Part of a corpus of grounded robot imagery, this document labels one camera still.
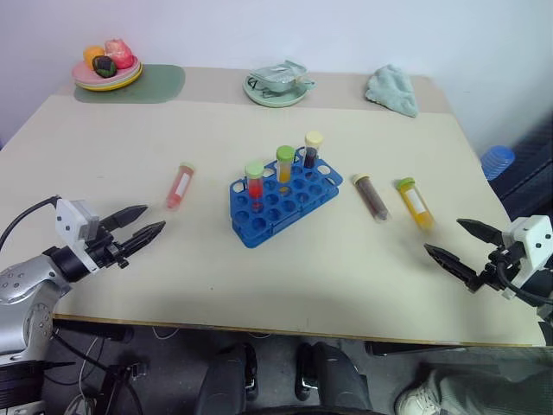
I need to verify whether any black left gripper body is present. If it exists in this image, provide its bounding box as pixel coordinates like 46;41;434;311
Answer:
84;229;130;271

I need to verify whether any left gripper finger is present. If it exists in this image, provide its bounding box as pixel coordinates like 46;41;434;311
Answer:
99;205;150;231
117;220;168;261

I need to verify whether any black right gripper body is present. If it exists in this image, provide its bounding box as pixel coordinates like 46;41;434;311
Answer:
466;243;526;295

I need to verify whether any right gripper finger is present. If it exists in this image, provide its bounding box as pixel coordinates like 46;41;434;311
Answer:
456;218;504;247
423;243;479;291

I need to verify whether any red tube with green cap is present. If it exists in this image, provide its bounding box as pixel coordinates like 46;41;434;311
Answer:
244;160;266;214
165;162;196;212

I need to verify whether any orange tube with green cap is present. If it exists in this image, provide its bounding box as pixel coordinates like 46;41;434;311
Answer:
396;176;435;230
276;145;296;195

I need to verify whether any dark tube with cream cap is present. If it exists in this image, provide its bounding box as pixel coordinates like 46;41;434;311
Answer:
303;131;325;170
352;173;390;224

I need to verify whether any blue test tube rack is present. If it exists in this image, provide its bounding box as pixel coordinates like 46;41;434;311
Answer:
228;158;345;250

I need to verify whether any blue ribbed plastic container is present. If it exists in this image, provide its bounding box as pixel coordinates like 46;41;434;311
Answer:
480;145;516;182

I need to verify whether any black chair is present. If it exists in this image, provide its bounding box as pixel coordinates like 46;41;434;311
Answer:
487;129;553;227

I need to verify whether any grey trouser leg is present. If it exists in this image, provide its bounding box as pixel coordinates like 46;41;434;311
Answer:
425;345;553;415

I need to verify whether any yellow plate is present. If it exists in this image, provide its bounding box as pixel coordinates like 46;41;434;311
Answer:
79;64;144;93

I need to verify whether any white sneaker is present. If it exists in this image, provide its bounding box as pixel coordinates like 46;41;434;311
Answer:
395;371;442;415

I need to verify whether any green placemat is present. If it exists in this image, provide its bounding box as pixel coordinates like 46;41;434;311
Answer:
73;63;187;105

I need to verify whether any pink plate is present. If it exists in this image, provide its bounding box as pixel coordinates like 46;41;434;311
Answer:
71;54;140;84

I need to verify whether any dark toy mangosteen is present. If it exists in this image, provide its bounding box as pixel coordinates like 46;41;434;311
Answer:
92;54;118;78

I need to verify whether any pink toy peach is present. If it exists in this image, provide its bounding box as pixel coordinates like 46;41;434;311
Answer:
103;37;134;71

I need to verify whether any orange toy fruit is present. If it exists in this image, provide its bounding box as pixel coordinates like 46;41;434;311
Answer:
83;45;106;68

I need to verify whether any teal cloth towel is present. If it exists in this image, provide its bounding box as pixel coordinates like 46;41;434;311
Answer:
365;63;420;118

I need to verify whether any pale green plate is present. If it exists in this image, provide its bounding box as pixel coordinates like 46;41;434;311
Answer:
242;73;312;109

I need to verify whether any clear plastic bag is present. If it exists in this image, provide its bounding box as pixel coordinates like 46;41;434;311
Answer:
252;60;310;86

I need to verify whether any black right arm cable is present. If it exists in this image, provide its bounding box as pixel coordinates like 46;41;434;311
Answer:
495;258;553;307

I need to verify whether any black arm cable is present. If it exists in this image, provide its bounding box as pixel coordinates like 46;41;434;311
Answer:
0;195;60;250
495;258;553;307

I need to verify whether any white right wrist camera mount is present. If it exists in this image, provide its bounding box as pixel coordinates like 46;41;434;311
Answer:
500;214;553;300

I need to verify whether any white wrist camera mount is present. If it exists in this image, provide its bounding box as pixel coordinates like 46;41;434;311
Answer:
500;214;553;300
54;198;105;274

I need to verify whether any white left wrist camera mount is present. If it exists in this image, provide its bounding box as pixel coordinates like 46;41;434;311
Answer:
54;198;105;274

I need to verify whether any black table frame bar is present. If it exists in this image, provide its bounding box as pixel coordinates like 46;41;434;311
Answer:
365;341;437;358
54;322;135;343

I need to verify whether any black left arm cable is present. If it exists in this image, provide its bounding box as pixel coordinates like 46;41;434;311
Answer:
0;195;60;250

